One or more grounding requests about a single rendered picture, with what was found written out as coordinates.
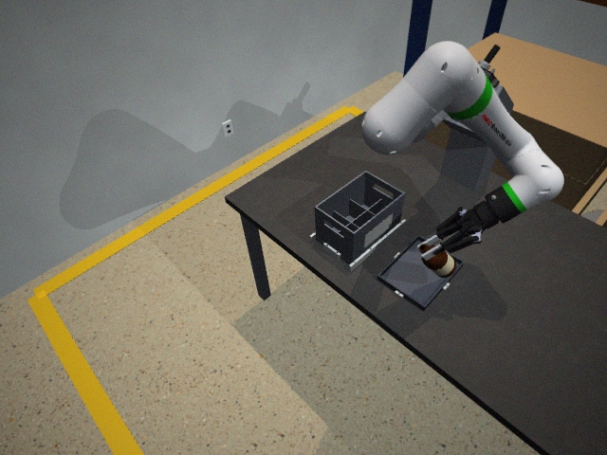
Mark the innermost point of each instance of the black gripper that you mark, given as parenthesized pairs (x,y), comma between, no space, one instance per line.
(474,220)

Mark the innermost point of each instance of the brown bottle with cream label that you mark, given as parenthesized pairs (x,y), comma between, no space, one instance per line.
(442,264)

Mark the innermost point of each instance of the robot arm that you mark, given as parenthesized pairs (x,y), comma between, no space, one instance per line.
(447,78)

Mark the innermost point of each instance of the black crate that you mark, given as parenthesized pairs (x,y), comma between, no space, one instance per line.
(343,219)

